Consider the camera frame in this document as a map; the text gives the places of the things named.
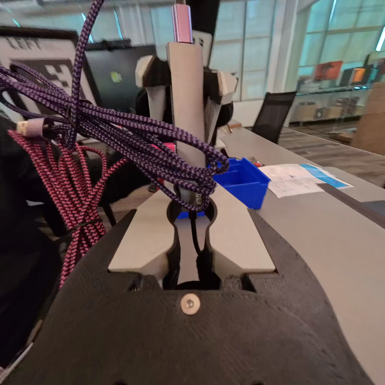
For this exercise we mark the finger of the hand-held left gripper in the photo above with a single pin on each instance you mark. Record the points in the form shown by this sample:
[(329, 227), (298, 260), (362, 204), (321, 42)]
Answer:
[(212, 114), (156, 102)]

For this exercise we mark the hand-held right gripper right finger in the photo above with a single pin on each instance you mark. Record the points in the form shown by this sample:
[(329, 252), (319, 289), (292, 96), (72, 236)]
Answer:
[(240, 237)]

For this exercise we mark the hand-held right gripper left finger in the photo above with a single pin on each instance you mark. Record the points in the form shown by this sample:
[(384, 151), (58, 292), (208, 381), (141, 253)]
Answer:
[(141, 237)]

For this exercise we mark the grey usb hub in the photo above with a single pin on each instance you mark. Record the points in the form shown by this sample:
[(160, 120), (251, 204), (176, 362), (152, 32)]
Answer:
[(186, 105)]

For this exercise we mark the blue plastic bin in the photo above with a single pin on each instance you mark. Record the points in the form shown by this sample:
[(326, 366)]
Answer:
[(243, 186)]

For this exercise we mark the black mesh office chair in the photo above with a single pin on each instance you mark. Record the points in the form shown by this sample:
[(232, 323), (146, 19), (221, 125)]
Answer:
[(273, 117)]

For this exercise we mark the white printed paper sheet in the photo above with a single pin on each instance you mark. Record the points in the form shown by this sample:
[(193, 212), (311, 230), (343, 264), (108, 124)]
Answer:
[(285, 180)]

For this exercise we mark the blue white paper sheet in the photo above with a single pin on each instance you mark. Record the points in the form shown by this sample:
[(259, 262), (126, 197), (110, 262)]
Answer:
[(330, 177)]

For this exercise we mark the black framed marker sign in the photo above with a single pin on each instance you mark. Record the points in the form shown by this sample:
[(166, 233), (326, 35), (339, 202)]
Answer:
[(51, 57)]

